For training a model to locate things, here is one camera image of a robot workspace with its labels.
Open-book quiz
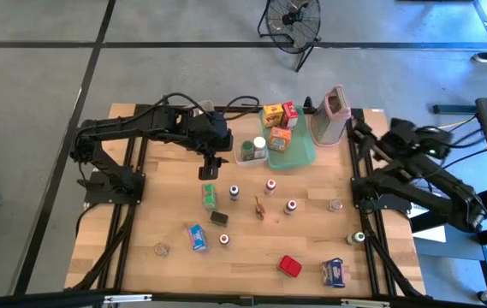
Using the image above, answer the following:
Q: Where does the red plastic box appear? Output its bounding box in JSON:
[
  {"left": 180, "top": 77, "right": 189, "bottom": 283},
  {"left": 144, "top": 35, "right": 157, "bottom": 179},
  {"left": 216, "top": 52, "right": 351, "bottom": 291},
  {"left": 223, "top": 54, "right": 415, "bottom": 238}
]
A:
[{"left": 277, "top": 255, "right": 302, "bottom": 279}]

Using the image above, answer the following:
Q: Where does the green mini cereal box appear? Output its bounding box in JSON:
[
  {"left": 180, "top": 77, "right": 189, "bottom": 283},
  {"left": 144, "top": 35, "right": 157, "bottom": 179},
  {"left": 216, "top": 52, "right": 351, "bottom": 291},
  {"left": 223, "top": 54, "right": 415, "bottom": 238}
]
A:
[{"left": 201, "top": 183, "right": 218, "bottom": 211}]

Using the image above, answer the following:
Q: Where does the blue Rice Krispies box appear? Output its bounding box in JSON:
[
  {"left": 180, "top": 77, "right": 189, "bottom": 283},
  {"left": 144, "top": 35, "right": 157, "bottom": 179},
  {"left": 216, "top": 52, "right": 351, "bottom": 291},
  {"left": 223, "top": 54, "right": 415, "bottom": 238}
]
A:
[{"left": 187, "top": 222, "right": 209, "bottom": 253}]

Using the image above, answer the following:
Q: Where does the white lid spice jar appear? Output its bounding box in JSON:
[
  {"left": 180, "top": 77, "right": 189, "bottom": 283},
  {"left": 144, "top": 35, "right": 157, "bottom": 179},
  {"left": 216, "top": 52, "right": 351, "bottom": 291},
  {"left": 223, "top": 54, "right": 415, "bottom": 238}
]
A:
[{"left": 252, "top": 135, "right": 268, "bottom": 159}]

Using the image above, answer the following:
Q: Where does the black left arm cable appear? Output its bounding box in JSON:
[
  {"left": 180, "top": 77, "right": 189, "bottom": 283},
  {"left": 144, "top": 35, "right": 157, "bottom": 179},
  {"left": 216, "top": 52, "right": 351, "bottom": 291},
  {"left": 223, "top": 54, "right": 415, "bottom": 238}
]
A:
[{"left": 156, "top": 92, "right": 261, "bottom": 121}]

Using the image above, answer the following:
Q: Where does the navy mini cereal box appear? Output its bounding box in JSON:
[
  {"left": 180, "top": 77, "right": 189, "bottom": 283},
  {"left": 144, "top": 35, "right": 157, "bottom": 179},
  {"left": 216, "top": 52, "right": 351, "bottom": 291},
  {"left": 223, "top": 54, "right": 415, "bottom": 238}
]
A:
[{"left": 320, "top": 258, "right": 347, "bottom": 289}]

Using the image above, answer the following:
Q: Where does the dark green small box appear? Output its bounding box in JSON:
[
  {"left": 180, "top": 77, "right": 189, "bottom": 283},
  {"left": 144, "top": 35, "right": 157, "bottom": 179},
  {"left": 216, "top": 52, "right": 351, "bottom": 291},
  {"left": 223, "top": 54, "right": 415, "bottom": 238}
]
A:
[{"left": 210, "top": 210, "right": 229, "bottom": 227}]

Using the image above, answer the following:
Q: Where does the red Froot Loops box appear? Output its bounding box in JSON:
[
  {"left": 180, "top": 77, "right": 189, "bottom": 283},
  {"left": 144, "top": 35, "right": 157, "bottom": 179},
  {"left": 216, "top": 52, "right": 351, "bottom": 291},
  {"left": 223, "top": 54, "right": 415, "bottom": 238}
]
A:
[{"left": 281, "top": 101, "right": 300, "bottom": 129}]

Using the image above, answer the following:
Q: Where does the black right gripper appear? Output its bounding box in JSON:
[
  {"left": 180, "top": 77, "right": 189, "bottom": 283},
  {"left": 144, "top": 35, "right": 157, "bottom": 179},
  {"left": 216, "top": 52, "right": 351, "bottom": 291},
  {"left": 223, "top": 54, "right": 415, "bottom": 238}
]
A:
[{"left": 386, "top": 119, "right": 453, "bottom": 158}]

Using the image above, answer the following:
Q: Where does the black aluminium crossbar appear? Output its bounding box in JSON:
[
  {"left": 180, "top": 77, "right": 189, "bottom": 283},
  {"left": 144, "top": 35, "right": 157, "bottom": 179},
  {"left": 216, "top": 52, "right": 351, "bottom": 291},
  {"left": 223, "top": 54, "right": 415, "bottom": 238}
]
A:
[{"left": 0, "top": 287, "right": 487, "bottom": 308}]

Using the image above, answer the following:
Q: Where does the black aluminium table frame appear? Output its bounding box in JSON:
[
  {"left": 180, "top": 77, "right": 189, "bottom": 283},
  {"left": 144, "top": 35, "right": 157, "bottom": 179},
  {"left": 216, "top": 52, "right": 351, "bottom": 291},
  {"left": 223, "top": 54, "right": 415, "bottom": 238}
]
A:
[{"left": 65, "top": 94, "right": 428, "bottom": 300}]

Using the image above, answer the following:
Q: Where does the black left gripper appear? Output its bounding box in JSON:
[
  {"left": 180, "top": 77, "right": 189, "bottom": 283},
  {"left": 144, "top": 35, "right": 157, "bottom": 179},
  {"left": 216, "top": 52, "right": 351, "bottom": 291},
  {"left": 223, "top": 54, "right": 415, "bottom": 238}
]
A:
[{"left": 191, "top": 111, "right": 234, "bottom": 181}]

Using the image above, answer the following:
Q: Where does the white paper sheet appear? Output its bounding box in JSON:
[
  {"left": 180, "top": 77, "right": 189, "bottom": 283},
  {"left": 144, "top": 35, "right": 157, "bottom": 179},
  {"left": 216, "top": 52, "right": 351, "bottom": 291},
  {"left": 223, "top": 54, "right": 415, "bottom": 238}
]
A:
[{"left": 409, "top": 204, "right": 448, "bottom": 244}]

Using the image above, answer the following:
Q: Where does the clear plastic container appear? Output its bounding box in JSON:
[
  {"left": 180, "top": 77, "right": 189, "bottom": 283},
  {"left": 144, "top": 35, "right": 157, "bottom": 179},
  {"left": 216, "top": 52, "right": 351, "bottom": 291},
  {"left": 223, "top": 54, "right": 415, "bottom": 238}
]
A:
[{"left": 234, "top": 115, "right": 270, "bottom": 168}]

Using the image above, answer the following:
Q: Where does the blue metal floor beam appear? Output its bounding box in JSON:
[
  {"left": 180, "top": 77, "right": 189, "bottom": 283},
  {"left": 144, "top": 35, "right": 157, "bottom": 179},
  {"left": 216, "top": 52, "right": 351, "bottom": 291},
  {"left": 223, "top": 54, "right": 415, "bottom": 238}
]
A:
[{"left": 432, "top": 104, "right": 479, "bottom": 115}]

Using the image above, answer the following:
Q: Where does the green plastic tray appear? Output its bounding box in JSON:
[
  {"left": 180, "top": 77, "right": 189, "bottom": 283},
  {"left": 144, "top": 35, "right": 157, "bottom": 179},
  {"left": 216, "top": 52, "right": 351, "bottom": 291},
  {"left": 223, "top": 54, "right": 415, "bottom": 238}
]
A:
[{"left": 259, "top": 104, "right": 318, "bottom": 171}]

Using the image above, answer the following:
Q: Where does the green lid spice jar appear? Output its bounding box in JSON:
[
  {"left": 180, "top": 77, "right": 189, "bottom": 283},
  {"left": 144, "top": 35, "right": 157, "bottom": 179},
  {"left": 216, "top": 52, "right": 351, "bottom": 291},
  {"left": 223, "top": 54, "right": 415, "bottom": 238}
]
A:
[{"left": 240, "top": 139, "right": 256, "bottom": 162}]

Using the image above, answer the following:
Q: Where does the black floor fan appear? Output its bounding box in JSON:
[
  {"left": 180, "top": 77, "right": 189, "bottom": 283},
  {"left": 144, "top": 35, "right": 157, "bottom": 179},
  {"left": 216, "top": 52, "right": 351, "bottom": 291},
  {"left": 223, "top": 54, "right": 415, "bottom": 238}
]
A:
[{"left": 256, "top": 0, "right": 324, "bottom": 73}]

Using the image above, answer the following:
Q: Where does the silver metal bracket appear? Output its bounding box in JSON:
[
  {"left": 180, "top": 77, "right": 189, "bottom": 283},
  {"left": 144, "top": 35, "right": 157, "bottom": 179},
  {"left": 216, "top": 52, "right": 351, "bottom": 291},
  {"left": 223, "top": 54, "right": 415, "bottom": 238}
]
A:
[
  {"left": 103, "top": 293, "right": 153, "bottom": 305},
  {"left": 340, "top": 298, "right": 392, "bottom": 308}
]

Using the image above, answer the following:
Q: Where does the yellow Corn Pops box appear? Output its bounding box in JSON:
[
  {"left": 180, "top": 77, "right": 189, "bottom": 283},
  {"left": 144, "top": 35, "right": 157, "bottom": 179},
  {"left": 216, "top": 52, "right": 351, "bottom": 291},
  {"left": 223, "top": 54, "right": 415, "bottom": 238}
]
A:
[{"left": 262, "top": 103, "right": 286, "bottom": 128}]

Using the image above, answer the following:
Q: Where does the green food colouring bottle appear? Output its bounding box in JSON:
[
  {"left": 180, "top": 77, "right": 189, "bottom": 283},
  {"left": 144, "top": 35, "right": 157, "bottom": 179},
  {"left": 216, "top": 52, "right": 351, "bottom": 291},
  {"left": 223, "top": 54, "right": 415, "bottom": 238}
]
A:
[{"left": 346, "top": 231, "right": 366, "bottom": 246}]

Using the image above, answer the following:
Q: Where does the orange mini cereal box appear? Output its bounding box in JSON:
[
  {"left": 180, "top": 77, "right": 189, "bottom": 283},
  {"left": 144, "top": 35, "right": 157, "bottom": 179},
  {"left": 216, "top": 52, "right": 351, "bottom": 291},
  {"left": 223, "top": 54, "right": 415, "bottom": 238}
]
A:
[{"left": 267, "top": 126, "right": 293, "bottom": 153}]

